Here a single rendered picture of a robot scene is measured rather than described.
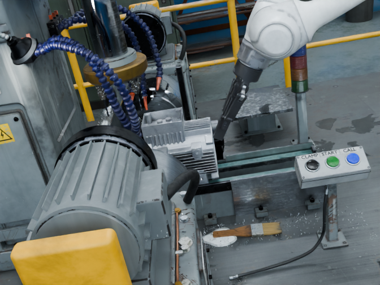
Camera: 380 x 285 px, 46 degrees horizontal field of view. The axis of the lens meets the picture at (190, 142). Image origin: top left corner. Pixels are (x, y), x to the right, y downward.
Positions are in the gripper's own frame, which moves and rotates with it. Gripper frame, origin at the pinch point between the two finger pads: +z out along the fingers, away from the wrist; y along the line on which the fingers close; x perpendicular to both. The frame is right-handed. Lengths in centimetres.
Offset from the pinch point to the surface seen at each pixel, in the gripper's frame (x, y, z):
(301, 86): 29.5, -33.0, -11.0
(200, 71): 53, -380, 98
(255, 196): 18.4, 2.0, 17.3
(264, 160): 20.1, -9.2, 10.1
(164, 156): -15.4, 18.0, 4.7
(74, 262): -30, 74, -8
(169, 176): -14.0, 26.4, 4.9
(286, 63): 91, -232, 24
